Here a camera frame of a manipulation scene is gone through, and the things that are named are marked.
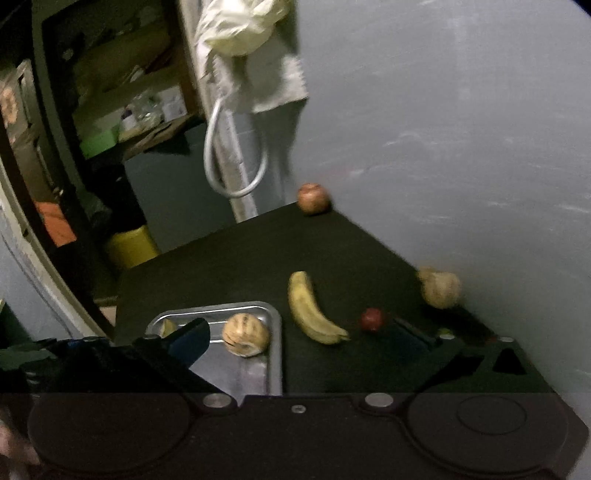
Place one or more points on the orange box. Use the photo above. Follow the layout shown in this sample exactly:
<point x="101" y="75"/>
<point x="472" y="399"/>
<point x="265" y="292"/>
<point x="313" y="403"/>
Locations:
<point x="55" y="224"/>

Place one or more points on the white vertical pipe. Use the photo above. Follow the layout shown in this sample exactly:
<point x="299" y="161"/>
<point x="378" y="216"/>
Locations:
<point x="240" y="189"/>

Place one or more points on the red yellow apple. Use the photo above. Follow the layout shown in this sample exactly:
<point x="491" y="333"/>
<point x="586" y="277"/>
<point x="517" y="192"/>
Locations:
<point x="313" y="199"/>

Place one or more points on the blue grey cabinet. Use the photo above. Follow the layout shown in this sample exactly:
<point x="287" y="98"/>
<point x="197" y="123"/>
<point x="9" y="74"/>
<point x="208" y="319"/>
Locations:
<point x="180" y="198"/>

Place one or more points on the metal tray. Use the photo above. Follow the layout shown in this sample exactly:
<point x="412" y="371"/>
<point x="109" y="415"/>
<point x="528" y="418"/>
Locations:
<point x="249" y="374"/>

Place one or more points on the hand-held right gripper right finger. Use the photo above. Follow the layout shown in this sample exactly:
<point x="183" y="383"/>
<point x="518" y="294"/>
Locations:
<point x="412" y="337"/>

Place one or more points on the yellow container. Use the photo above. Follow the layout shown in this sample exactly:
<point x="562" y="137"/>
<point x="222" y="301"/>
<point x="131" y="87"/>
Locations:
<point x="131" y="247"/>

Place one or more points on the person's left forearm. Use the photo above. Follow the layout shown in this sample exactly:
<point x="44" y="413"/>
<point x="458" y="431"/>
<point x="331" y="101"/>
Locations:
<point x="14" y="447"/>

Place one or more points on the small red fruit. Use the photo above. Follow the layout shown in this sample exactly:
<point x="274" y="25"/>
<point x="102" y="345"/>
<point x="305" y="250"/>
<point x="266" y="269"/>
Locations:
<point x="372" y="320"/>

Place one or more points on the green box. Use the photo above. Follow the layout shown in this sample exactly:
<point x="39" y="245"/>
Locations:
<point x="99" y="143"/>

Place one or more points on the striped pepino melon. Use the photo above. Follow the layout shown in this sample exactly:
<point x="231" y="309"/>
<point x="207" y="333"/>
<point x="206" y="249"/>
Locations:
<point x="245" y="334"/>
<point x="441" y="288"/>

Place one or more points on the yellow banana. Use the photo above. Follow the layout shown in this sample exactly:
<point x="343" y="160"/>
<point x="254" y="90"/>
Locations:
<point x="307" y="309"/>

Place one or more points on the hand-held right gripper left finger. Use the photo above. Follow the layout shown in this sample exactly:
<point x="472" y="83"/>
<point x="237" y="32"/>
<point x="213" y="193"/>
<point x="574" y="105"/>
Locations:
<point x="190" y="340"/>

